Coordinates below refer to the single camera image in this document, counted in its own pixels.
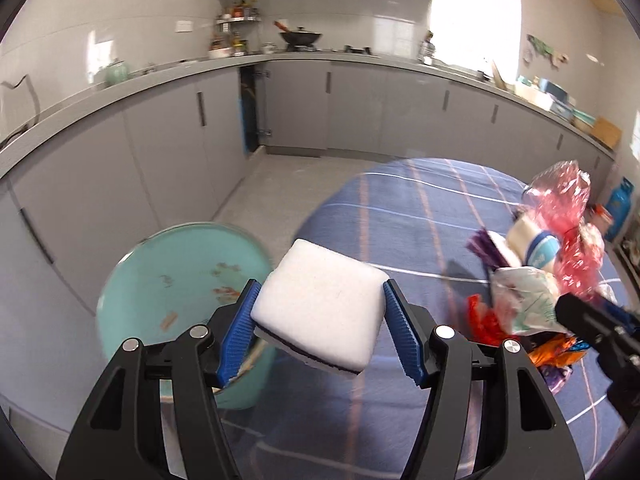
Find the white blue paper cup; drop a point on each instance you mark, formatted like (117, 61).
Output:
(537, 247)

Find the pale green teapot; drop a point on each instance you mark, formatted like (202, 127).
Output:
(117, 72)

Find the white cleaning sponge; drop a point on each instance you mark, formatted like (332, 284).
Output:
(320, 295)

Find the pink cellophane wrapper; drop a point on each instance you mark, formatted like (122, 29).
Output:
(560, 195)

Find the wooden cutting board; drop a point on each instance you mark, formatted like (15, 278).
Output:
(502, 77)

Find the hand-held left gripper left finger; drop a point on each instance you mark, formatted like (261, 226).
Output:
(240, 332)

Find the wall decoration stickers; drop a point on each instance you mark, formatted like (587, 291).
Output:
(545, 50)

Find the black wok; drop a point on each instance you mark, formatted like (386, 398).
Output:
(300, 37)

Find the blue basin on white box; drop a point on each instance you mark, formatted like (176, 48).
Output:
(545, 95)

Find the white printed plastic bag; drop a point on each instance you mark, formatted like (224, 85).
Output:
(525, 300)

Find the blue plaid tablecloth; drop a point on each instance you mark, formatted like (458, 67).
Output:
(400, 210)

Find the orange snack wrapper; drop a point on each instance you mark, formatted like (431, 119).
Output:
(550, 352)

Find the bright window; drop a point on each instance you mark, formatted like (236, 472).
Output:
(475, 20)

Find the white wall socket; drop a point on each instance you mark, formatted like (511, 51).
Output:
(183, 27)

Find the teal plastic containers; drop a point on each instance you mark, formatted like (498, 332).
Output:
(584, 121)

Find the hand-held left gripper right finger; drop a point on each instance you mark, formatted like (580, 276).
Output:
(402, 332)

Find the purple snack wrapper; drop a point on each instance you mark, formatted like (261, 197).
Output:
(487, 247)

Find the dark purple foil packet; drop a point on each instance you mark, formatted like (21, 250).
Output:
(555, 375)

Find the metal spice rack with bottles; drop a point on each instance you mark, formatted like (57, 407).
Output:
(237, 20)

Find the grey kitchen cabinets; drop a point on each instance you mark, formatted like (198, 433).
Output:
(165, 160)

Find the blue gas cylinder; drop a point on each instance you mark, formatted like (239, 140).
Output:
(620, 210)

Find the cardboard box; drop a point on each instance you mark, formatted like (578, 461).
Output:
(607, 132)

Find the white bowl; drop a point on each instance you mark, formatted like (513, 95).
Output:
(219, 53)

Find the gas stove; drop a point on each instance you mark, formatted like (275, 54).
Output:
(325, 50)

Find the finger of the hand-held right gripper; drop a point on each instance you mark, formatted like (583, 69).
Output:
(595, 320)

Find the teal plastic waste bin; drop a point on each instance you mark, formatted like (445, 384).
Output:
(175, 260)

